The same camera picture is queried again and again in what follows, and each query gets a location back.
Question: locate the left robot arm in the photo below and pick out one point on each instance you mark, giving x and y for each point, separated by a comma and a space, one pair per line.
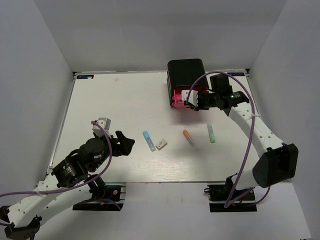
72, 183

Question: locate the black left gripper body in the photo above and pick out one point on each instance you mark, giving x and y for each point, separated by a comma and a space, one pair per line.
98, 163

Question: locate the small white eraser box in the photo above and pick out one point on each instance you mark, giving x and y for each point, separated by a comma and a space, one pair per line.
161, 144

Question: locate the black drawer cabinet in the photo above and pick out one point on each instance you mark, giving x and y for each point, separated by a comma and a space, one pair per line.
185, 72

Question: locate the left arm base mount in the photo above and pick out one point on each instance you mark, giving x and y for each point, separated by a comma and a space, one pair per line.
110, 198

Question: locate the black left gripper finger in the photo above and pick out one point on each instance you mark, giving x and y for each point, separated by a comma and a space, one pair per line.
122, 149
124, 141

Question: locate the right dark table label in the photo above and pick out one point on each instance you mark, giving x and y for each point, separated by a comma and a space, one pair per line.
237, 74

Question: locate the green cap glue stick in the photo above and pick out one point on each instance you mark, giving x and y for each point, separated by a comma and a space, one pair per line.
211, 133

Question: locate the pink top drawer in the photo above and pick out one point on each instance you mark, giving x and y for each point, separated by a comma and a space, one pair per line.
176, 100

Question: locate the left dark table label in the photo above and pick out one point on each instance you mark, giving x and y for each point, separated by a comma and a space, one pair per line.
84, 77

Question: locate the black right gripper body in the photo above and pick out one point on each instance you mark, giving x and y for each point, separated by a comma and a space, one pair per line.
207, 100

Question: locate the blue cap glue stick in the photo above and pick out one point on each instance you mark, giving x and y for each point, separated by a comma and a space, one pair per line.
149, 141

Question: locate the dark table label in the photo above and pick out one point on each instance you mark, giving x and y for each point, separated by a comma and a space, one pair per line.
237, 74
84, 77

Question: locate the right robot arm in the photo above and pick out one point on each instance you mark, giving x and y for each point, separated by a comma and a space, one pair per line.
277, 161

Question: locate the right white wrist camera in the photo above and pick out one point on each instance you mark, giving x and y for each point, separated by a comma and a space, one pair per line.
190, 97

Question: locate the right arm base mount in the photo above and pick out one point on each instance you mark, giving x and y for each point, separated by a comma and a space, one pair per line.
242, 200

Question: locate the orange cap glue stick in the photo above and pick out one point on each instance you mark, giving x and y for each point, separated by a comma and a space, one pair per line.
188, 137

